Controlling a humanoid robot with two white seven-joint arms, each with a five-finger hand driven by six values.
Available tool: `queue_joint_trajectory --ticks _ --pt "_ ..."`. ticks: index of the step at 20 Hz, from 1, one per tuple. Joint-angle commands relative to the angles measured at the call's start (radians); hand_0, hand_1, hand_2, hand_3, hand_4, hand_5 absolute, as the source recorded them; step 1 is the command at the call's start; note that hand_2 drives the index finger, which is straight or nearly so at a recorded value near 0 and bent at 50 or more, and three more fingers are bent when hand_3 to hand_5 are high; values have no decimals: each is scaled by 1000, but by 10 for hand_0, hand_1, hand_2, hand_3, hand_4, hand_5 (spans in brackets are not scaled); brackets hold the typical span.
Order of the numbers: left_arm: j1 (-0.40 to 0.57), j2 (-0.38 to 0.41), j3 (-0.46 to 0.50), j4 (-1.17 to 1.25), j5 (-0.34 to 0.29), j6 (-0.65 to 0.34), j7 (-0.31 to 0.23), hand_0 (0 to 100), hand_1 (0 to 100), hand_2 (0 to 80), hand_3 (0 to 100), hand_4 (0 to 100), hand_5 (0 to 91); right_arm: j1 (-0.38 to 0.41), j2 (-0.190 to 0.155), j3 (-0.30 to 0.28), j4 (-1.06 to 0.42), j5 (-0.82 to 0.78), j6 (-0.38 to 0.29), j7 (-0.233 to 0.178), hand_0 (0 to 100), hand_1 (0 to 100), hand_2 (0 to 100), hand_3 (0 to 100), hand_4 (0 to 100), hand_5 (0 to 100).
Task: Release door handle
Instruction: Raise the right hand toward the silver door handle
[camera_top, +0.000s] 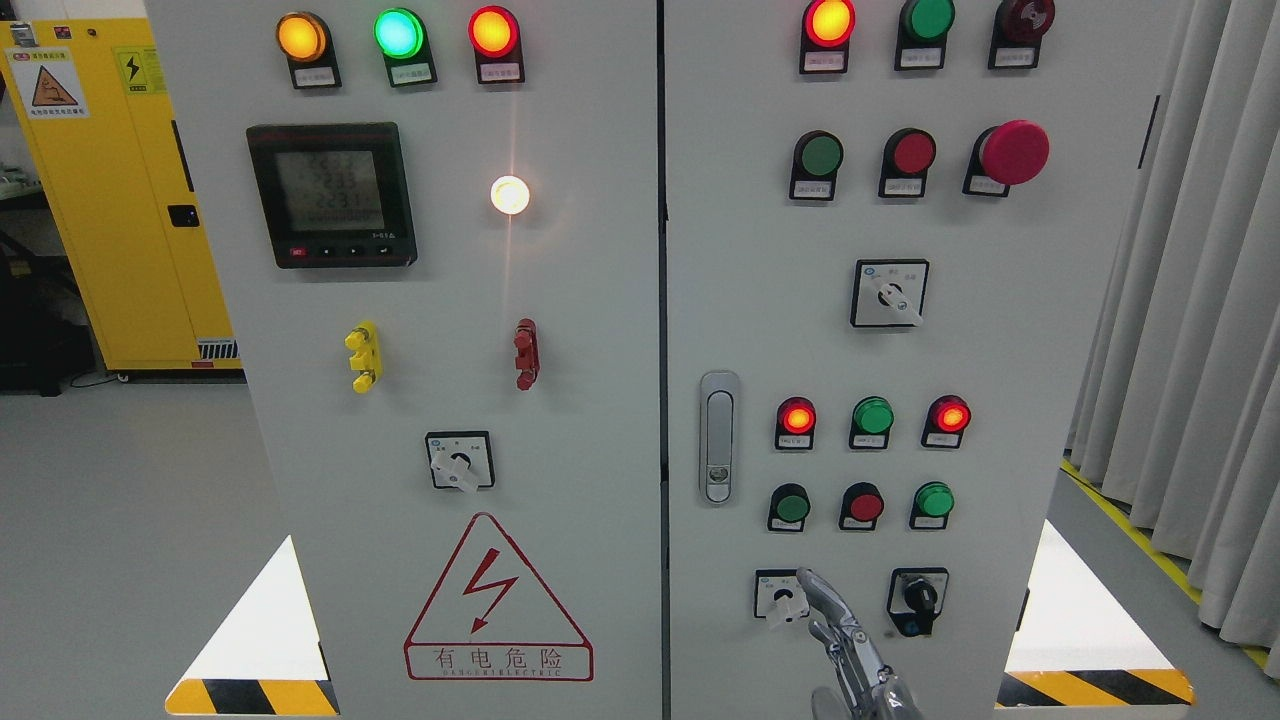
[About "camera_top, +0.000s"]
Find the silver door handle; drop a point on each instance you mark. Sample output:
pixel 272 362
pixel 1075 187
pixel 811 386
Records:
pixel 718 393

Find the red-orange indicator light left door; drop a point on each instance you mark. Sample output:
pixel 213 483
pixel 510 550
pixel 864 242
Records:
pixel 496 39

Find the red-orange indicator right door top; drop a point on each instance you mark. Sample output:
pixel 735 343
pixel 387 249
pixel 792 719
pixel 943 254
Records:
pixel 825 37

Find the green indicator right door top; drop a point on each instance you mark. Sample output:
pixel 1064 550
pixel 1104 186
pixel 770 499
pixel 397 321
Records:
pixel 923 31

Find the grey electrical control cabinet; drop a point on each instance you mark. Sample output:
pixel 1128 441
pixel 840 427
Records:
pixel 659 244

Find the red terminal connector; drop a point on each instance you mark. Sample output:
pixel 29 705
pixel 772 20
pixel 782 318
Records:
pixel 527 359

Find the lit red indicator left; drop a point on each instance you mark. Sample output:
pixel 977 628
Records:
pixel 796 420

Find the lit red indicator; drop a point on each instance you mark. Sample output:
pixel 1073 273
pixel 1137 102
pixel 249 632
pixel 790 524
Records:
pixel 945 422
pixel 796 420

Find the green push button lower left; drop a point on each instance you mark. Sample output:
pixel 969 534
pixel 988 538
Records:
pixel 789 508

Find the green push button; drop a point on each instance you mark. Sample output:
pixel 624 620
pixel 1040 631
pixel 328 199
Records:
pixel 817 157
pixel 789 508
pixel 932 506

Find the white lit indicator light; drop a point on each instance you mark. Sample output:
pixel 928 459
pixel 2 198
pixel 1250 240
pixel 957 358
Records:
pixel 510 195

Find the green indicator middle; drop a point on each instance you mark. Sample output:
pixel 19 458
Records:
pixel 871 422

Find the red push button lower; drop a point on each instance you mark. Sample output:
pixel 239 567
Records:
pixel 861 507

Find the red push button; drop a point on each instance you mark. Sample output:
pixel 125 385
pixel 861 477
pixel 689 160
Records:
pixel 861 507
pixel 908 155

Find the green push button upper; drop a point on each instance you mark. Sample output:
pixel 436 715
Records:
pixel 817 157

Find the yellow terminal connector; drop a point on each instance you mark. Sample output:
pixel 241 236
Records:
pixel 365 359

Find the red danger warning sticker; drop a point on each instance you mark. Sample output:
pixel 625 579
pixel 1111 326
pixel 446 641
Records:
pixel 490 617

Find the lit red indicator right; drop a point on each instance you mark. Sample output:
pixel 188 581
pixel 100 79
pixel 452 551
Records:
pixel 945 422

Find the green push button lower right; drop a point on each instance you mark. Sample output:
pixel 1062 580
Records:
pixel 932 506

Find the red push button upper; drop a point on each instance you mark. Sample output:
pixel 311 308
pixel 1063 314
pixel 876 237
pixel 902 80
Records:
pixel 908 155

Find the black digital power meter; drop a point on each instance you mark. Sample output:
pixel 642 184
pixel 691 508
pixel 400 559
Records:
pixel 334 195

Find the green lit indicator light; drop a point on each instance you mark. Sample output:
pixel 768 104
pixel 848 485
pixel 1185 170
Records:
pixel 404 44

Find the red emergency stop button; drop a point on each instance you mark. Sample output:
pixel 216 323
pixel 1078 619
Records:
pixel 1013 153

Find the yellow indicator light top left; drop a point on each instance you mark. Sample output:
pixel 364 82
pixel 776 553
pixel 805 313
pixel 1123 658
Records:
pixel 307 45

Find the left hazard striped base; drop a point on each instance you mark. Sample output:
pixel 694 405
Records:
pixel 264 660

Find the hazard striped base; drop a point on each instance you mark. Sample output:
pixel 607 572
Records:
pixel 264 660
pixel 1077 654

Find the dark red buzzer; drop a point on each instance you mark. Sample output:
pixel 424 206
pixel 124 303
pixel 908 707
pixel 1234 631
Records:
pixel 1017 33

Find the right hazard striped base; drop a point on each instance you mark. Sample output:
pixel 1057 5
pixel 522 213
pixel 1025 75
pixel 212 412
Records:
pixel 1077 654

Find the grey curtain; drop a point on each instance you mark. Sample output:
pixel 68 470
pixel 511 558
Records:
pixel 1178 417

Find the yellow safety cabinet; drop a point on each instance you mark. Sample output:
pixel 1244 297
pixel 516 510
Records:
pixel 91 98

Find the left door rotary switch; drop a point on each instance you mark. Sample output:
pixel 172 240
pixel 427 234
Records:
pixel 461 459

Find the upper right rotary switch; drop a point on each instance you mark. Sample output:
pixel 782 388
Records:
pixel 889 293

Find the lower white rotary switch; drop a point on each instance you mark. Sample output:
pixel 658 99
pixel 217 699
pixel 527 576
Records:
pixel 779 599

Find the black selector switch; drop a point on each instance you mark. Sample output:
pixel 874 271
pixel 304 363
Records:
pixel 916 599

